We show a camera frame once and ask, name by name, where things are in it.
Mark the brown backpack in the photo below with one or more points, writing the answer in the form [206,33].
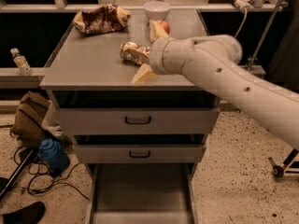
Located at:
[29,116]

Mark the grey middle drawer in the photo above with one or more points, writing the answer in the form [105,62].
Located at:
[120,153]

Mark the dark cabinet at right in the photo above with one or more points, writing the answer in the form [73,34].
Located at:
[284,66]

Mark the blue water jug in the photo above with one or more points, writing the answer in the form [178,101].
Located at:
[53,154]

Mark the brown crumpled chip bag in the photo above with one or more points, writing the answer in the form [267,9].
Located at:
[108,18]

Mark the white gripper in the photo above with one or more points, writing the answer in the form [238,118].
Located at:
[159,56]

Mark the black top drawer handle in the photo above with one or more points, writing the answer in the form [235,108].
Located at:
[137,121]

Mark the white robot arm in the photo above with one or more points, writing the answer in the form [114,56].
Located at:
[211,63]

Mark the black drawer handle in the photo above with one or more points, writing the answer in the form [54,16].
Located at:
[139,154]
[137,121]

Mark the metal tripod pole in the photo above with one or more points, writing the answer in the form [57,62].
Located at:
[251,59]

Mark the black shoe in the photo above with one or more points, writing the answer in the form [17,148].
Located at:
[30,214]

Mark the black middle drawer handle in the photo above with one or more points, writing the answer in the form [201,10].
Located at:
[139,154]

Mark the white bowl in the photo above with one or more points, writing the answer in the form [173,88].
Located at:
[156,10]

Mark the grey top drawer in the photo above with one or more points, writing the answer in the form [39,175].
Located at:
[92,121]

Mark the clear plastic water bottle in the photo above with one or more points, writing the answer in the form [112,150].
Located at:
[21,62]

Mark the red apple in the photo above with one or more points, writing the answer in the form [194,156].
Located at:
[166,26]

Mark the grey drawer cabinet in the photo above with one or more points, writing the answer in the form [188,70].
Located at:
[87,71]

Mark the grey open bottom drawer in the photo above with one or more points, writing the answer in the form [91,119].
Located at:
[142,193]

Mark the black wheeled stand leg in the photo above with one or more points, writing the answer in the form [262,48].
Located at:
[290,165]

